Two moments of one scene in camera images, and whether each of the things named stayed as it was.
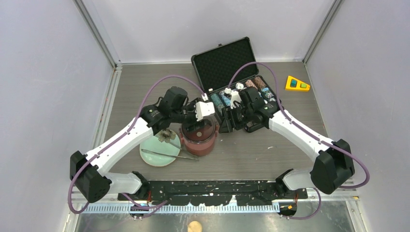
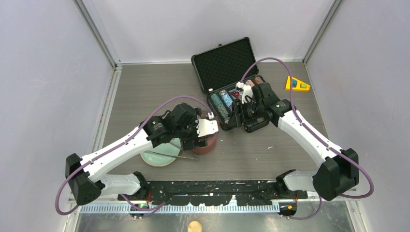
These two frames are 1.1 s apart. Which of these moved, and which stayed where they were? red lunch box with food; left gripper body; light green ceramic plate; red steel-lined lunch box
Moved: left gripper body
Stayed: light green ceramic plate; red lunch box with food; red steel-lined lunch box
